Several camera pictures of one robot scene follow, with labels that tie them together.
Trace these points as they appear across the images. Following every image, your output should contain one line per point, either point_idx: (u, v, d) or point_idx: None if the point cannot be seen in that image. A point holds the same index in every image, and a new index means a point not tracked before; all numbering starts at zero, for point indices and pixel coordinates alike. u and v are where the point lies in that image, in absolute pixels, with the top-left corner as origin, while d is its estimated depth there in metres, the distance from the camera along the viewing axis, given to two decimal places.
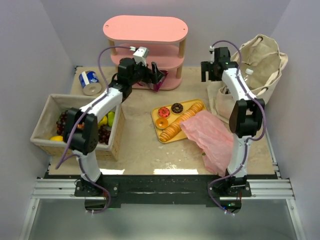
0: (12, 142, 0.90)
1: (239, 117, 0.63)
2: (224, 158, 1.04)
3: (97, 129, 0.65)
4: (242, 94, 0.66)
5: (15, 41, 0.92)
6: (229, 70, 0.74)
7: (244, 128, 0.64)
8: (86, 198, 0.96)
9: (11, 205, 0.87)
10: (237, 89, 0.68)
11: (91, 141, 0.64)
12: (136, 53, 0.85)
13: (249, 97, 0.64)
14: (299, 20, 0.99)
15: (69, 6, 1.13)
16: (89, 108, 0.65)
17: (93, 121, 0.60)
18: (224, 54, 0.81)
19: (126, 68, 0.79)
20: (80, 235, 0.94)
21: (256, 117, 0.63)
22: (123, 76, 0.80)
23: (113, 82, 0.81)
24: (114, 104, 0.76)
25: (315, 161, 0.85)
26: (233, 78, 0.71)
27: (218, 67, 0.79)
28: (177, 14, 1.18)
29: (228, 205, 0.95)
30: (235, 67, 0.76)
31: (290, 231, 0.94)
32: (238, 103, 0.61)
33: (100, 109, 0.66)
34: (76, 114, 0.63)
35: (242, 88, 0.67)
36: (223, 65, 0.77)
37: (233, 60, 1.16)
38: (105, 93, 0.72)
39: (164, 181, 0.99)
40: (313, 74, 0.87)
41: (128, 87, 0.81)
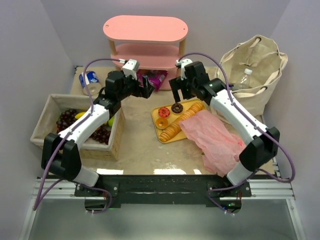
0: (12, 142, 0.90)
1: (258, 157, 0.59)
2: (223, 158, 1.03)
3: (78, 155, 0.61)
4: (251, 128, 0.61)
5: (15, 41, 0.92)
6: (219, 95, 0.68)
7: (261, 162, 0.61)
8: (86, 198, 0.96)
9: (11, 205, 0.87)
10: (242, 122, 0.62)
11: (72, 169, 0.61)
12: (125, 66, 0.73)
13: (261, 131, 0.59)
14: (299, 19, 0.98)
15: (69, 7, 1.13)
16: (69, 133, 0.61)
17: (71, 149, 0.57)
18: (200, 72, 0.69)
19: (115, 82, 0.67)
20: (80, 235, 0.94)
21: (273, 148, 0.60)
22: (111, 91, 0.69)
23: (99, 97, 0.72)
24: (101, 122, 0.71)
25: (315, 162, 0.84)
26: (230, 108, 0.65)
27: (202, 92, 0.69)
28: (177, 14, 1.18)
29: (228, 205, 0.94)
30: (221, 88, 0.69)
31: (290, 232, 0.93)
32: (255, 144, 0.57)
33: (81, 133, 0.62)
34: (54, 140, 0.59)
35: (247, 119, 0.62)
36: (209, 91, 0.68)
37: (227, 59, 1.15)
38: (88, 113, 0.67)
39: (164, 181, 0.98)
40: (313, 74, 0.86)
41: (117, 103, 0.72)
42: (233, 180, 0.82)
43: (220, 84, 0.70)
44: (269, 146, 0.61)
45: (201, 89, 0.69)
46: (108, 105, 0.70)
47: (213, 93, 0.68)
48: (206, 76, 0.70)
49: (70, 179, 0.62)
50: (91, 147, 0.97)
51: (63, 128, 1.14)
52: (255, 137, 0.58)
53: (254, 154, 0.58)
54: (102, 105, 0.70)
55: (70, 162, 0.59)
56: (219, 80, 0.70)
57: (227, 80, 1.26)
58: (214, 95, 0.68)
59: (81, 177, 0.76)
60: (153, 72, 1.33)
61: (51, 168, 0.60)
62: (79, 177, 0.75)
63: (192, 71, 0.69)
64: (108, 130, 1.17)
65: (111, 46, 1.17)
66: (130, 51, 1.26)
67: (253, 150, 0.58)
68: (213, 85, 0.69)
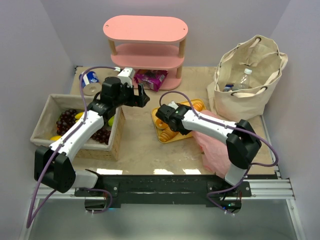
0: (12, 142, 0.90)
1: (242, 152, 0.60)
2: (221, 158, 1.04)
3: (71, 167, 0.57)
4: (222, 129, 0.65)
5: (15, 40, 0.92)
6: (186, 116, 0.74)
7: (250, 156, 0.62)
8: (86, 198, 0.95)
9: (11, 205, 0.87)
10: (213, 128, 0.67)
11: (66, 181, 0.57)
12: (121, 73, 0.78)
13: (231, 128, 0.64)
14: (299, 19, 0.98)
15: (68, 6, 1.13)
16: (60, 144, 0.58)
17: (63, 162, 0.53)
18: (166, 109, 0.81)
19: (111, 86, 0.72)
20: (80, 235, 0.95)
21: (253, 139, 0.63)
22: (107, 95, 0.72)
23: (93, 102, 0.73)
24: (95, 130, 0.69)
25: (315, 162, 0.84)
26: (198, 121, 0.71)
27: (173, 121, 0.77)
28: (177, 14, 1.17)
29: (228, 205, 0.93)
30: (186, 109, 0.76)
31: (290, 232, 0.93)
32: (232, 141, 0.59)
33: (73, 143, 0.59)
34: (45, 153, 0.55)
35: (216, 123, 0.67)
36: (177, 117, 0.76)
37: (227, 59, 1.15)
38: (81, 121, 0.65)
39: (164, 181, 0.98)
40: (313, 73, 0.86)
41: (111, 108, 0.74)
42: (232, 181, 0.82)
43: (185, 107, 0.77)
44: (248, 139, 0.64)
45: (172, 118, 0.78)
46: (102, 110, 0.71)
47: (180, 115, 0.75)
48: (172, 109, 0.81)
49: (65, 191, 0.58)
50: (91, 147, 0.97)
51: (63, 128, 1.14)
52: (230, 135, 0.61)
53: (237, 150, 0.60)
54: (97, 111, 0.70)
55: (63, 175, 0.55)
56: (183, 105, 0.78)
57: (227, 80, 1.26)
58: (181, 118, 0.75)
59: (78, 183, 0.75)
60: (153, 72, 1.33)
61: (44, 181, 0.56)
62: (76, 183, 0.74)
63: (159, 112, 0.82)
64: (108, 130, 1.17)
65: (111, 46, 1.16)
66: (130, 51, 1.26)
67: (234, 147, 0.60)
68: (179, 111, 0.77)
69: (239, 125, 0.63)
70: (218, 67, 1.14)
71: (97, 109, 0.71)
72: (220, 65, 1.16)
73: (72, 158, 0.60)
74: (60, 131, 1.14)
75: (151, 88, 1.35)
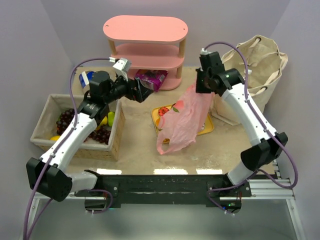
0: (12, 142, 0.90)
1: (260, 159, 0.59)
2: (185, 128, 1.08)
3: (65, 176, 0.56)
4: (260, 130, 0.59)
5: (15, 41, 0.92)
6: (234, 89, 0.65)
7: (262, 163, 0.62)
8: (86, 198, 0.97)
9: (11, 205, 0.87)
10: (252, 123, 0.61)
11: (62, 190, 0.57)
12: (115, 65, 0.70)
13: (269, 135, 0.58)
14: (299, 20, 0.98)
15: (68, 6, 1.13)
16: (51, 156, 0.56)
17: (56, 174, 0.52)
18: (216, 62, 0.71)
19: (99, 85, 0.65)
20: (80, 235, 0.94)
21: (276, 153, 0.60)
22: (96, 95, 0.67)
23: (83, 102, 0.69)
24: (87, 133, 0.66)
25: (314, 162, 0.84)
26: (243, 105, 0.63)
27: (216, 81, 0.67)
28: (177, 14, 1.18)
29: (228, 205, 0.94)
30: (237, 77, 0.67)
31: (291, 232, 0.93)
32: (262, 148, 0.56)
33: (64, 153, 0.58)
34: (37, 166, 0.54)
35: (259, 120, 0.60)
36: (225, 81, 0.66)
37: (227, 59, 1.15)
38: (72, 128, 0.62)
39: (164, 181, 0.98)
40: (313, 73, 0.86)
41: (104, 108, 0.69)
42: (234, 180, 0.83)
43: (237, 77, 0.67)
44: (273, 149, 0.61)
45: (216, 79, 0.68)
46: (93, 111, 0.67)
47: (228, 85, 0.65)
48: (222, 67, 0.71)
49: (62, 199, 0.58)
50: (91, 147, 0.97)
51: (63, 128, 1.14)
52: (262, 140, 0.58)
53: (258, 156, 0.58)
54: (87, 112, 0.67)
55: (58, 185, 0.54)
56: (236, 71, 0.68)
57: None
58: (229, 86, 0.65)
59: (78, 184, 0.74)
60: (153, 72, 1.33)
61: (40, 192, 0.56)
62: (75, 187, 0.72)
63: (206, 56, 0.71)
64: (108, 130, 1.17)
65: (111, 46, 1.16)
66: (130, 51, 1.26)
67: (258, 152, 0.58)
68: (229, 76, 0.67)
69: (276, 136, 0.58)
70: None
71: (88, 110, 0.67)
72: None
73: (66, 167, 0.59)
74: (60, 131, 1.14)
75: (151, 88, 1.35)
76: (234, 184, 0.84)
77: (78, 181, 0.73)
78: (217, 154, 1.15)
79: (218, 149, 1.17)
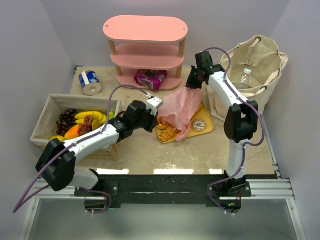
0: (12, 142, 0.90)
1: (236, 124, 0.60)
2: (169, 108, 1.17)
3: (74, 168, 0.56)
4: (235, 99, 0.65)
5: (15, 41, 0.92)
6: (216, 75, 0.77)
7: (241, 133, 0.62)
8: (86, 198, 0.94)
9: (11, 205, 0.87)
10: (227, 94, 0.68)
11: (63, 180, 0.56)
12: (150, 101, 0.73)
13: (242, 101, 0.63)
14: (299, 19, 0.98)
15: (68, 6, 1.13)
16: (73, 144, 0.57)
17: (68, 162, 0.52)
18: (206, 58, 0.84)
19: (136, 110, 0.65)
20: (80, 235, 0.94)
21: (252, 119, 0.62)
22: (129, 117, 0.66)
23: (115, 118, 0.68)
24: (107, 143, 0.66)
25: (314, 162, 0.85)
26: (221, 82, 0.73)
27: (203, 72, 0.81)
28: (177, 14, 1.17)
29: (228, 205, 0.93)
30: (219, 70, 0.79)
31: (290, 232, 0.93)
32: (233, 109, 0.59)
33: (84, 147, 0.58)
34: (56, 147, 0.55)
35: (232, 92, 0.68)
36: (208, 71, 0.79)
37: (227, 59, 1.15)
38: (99, 130, 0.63)
39: (164, 181, 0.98)
40: (313, 73, 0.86)
41: (130, 130, 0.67)
42: (230, 172, 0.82)
43: (220, 69, 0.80)
44: (248, 118, 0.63)
45: (203, 70, 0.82)
46: (120, 129, 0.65)
47: (211, 71, 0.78)
48: (211, 61, 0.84)
49: (56, 190, 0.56)
50: None
51: (64, 128, 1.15)
52: (235, 104, 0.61)
53: (233, 120, 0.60)
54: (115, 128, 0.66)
55: (63, 174, 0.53)
56: (220, 66, 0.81)
57: None
58: (211, 73, 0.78)
59: (78, 181, 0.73)
60: (153, 72, 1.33)
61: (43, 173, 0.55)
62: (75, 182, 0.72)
63: (199, 54, 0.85)
64: None
65: (111, 46, 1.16)
66: (130, 51, 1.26)
67: (231, 116, 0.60)
68: (213, 67, 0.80)
69: (249, 102, 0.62)
70: None
71: (116, 126, 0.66)
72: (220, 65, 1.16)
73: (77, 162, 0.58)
74: (60, 131, 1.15)
75: (151, 88, 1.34)
76: (229, 176, 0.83)
77: (80, 177, 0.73)
78: (217, 154, 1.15)
79: (218, 149, 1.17)
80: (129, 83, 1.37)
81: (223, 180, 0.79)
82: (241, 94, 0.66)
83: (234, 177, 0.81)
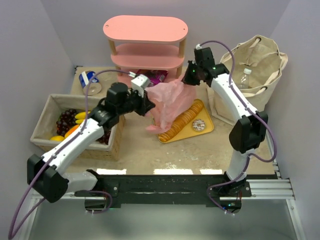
0: (12, 142, 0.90)
1: (244, 137, 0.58)
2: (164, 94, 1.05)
3: (62, 178, 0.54)
4: (243, 109, 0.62)
5: (15, 41, 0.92)
6: (219, 78, 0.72)
7: (248, 144, 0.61)
8: (86, 198, 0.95)
9: (11, 205, 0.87)
10: (235, 103, 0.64)
11: (56, 191, 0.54)
12: (134, 80, 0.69)
13: (250, 112, 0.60)
14: (299, 19, 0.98)
15: (68, 7, 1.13)
16: (52, 156, 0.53)
17: (52, 176, 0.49)
18: (207, 56, 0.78)
19: (116, 94, 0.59)
20: (80, 235, 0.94)
21: (260, 131, 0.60)
22: (110, 103, 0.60)
23: (96, 108, 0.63)
24: (94, 140, 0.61)
25: (314, 162, 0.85)
26: (227, 89, 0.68)
27: (205, 74, 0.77)
28: (177, 14, 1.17)
29: (228, 205, 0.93)
30: (223, 71, 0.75)
31: (290, 232, 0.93)
32: (242, 122, 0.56)
33: (66, 156, 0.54)
34: (36, 163, 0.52)
35: (240, 101, 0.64)
36: (211, 73, 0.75)
37: (227, 59, 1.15)
38: (78, 131, 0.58)
39: (164, 181, 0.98)
40: (313, 73, 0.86)
41: (115, 118, 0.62)
42: (231, 175, 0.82)
43: (223, 69, 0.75)
44: (256, 129, 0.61)
45: (205, 71, 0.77)
46: (103, 119, 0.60)
47: (214, 73, 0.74)
48: (212, 60, 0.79)
49: (55, 201, 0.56)
50: (91, 147, 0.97)
51: (64, 128, 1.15)
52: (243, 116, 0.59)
53: (242, 133, 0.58)
54: (97, 120, 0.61)
55: (53, 187, 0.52)
56: (223, 66, 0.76)
57: None
58: (215, 76, 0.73)
59: (77, 184, 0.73)
60: (153, 72, 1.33)
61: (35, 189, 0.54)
62: (73, 187, 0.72)
63: (199, 52, 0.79)
64: None
65: (111, 46, 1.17)
66: (130, 52, 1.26)
67: (240, 129, 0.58)
68: (216, 68, 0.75)
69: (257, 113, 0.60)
70: None
71: (98, 117, 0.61)
72: None
73: (64, 170, 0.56)
74: (60, 131, 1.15)
75: None
76: (231, 179, 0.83)
77: (77, 182, 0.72)
78: (217, 154, 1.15)
79: (218, 149, 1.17)
80: (129, 83, 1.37)
81: (224, 184, 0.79)
82: (249, 103, 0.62)
83: (236, 180, 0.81)
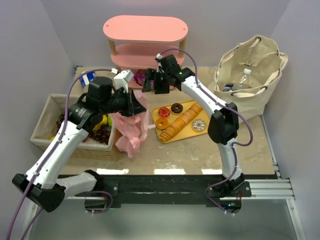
0: (12, 142, 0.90)
1: (221, 130, 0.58)
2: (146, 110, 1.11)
3: (53, 190, 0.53)
4: (214, 105, 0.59)
5: (15, 41, 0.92)
6: (187, 80, 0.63)
7: (226, 135, 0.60)
8: (86, 198, 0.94)
9: (11, 205, 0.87)
10: (205, 100, 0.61)
11: (52, 202, 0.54)
12: (116, 76, 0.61)
13: (221, 106, 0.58)
14: (299, 19, 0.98)
15: (68, 7, 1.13)
16: (34, 175, 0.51)
17: (39, 196, 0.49)
18: (173, 62, 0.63)
19: (99, 88, 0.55)
20: (80, 236, 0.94)
21: (233, 120, 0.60)
22: (93, 98, 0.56)
23: (75, 105, 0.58)
24: (78, 142, 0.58)
25: (314, 162, 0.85)
26: (195, 89, 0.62)
27: (173, 80, 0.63)
28: (177, 14, 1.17)
29: (228, 205, 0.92)
30: (189, 73, 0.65)
31: (290, 232, 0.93)
32: (216, 116, 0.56)
33: (49, 171, 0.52)
34: (21, 184, 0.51)
35: (210, 97, 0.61)
36: (180, 78, 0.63)
37: (227, 59, 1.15)
38: (56, 141, 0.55)
39: (164, 181, 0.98)
40: (313, 73, 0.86)
41: (97, 114, 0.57)
42: (226, 173, 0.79)
43: (189, 72, 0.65)
44: (229, 119, 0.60)
45: (173, 78, 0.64)
46: (82, 118, 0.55)
47: (182, 78, 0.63)
48: (177, 65, 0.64)
49: (56, 207, 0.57)
50: (91, 147, 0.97)
51: None
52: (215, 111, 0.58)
53: (218, 126, 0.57)
54: (77, 120, 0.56)
55: (45, 201, 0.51)
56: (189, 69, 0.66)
57: (227, 80, 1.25)
58: (183, 81, 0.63)
59: (76, 186, 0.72)
60: None
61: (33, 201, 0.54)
62: (72, 190, 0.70)
63: (163, 59, 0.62)
64: (107, 130, 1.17)
65: (111, 46, 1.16)
66: (130, 51, 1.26)
67: (215, 123, 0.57)
68: (183, 73, 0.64)
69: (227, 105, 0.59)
70: (218, 67, 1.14)
71: (78, 115, 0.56)
72: (220, 65, 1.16)
73: (54, 182, 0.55)
74: None
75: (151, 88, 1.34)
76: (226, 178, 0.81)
77: (75, 185, 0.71)
78: (217, 154, 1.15)
79: (218, 149, 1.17)
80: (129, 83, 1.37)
81: (219, 182, 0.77)
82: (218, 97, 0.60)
83: (230, 178, 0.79)
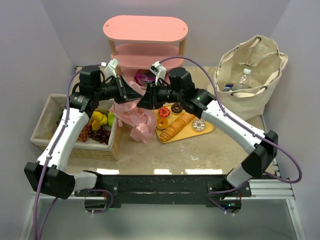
0: (12, 142, 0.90)
1: (262, 165, 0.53)
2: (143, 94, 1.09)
3: (67, 175, 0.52)
4: (250, 137, 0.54)
5: (15, 41, 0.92)
6: (210, 108, 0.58)
7: (264, 166, 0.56)
8: (86, 198, 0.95)
9: (11, 205, 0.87)
10: (239, 132, 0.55)
11: (66, 189, 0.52)
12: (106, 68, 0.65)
13: (260, 138, 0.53)
14: (299, 20, 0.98)
15: (68, 7, 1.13)
16: (47, 158, 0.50)
17: (56, 176, 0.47)
18: (188, 84, 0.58)
19: (91, 74, 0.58)
20: (80, 236, 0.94)
21: (273, 151, 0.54)
22: (86, 85, 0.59)
23: (70, 96, 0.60)
24: (82, 128, 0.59)
25: (314, 162, 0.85)
26: (223, 118, 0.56)
27: (190, 107, 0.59)
28: (177, 14, 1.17)
29: (228, 205, 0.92)
30: (210, 98, 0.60)
31: (291, 232, 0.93)
32: (259, 153, 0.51)
33: (61, 153, 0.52)
34: (35, 170, 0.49)
35: (243, 128, 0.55)
36: (199, 104, 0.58)
37: (227, 59, 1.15)
38: (62, 125, 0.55)
39: (164, 181, 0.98)
40: (313, 73, 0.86)
41: (94, 100, 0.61)
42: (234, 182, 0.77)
43: (208, 95, 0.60)
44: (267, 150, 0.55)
45: (189, 103, 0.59)
46: (83, 103, 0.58)
47: (203, 106, 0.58)
48: (193, 86, 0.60)
49: (67, 198, 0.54)
50: (91, 147, 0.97)
51: None
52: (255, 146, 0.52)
53: (259, 163, 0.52)
54: (77, 106, 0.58)
55: (60, 185, 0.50)
56: (205, 91, 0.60)
57: (227, 80, 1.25)
58: (204, 108, 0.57)
59: (79, 185, 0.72)
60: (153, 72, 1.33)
61: (45, 193, 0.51)
62: (77, 187, 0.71)
63: (177, 78, 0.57)
64: (107, 130, 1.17)
65: (111, 46, 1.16)
66: (130, 51, 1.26)
67: (255, 159, 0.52)
68: (200, 97, 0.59)
69: (267, 137, 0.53)
70: (218, 67, 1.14)
71: (77, 104, 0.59)
72: (220, 65, 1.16)
73: (66, 167, 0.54)
74: None
75: None
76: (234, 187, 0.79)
77: (80, 180, 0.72)
78: (217, 154, 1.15)
79: (218, 149, 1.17)
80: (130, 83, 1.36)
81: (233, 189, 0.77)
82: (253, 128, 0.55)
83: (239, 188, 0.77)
